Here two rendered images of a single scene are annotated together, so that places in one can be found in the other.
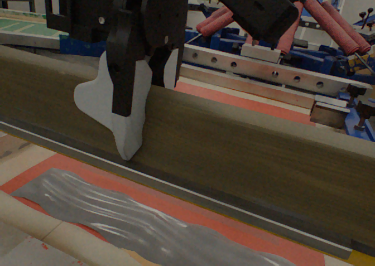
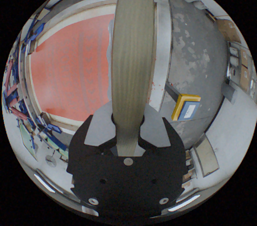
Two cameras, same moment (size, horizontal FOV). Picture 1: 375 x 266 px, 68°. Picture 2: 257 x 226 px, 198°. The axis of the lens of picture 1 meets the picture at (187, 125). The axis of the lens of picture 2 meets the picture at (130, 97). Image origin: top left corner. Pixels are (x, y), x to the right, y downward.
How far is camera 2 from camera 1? 20 cm
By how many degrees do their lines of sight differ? 62
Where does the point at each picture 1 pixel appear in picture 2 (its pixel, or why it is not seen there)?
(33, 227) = not seen: hidden behind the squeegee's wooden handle
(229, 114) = (147, 50)
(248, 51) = (21, 96)
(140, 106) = (150, 118)
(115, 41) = (180, 158)
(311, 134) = not seen: outside the picture
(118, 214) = not seen: hidden behind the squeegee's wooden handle
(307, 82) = (21, 65)
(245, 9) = not seen: outside the picture
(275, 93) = (27, 73)
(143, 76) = (155, 135)
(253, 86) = (28, 83)
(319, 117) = (32, 48)
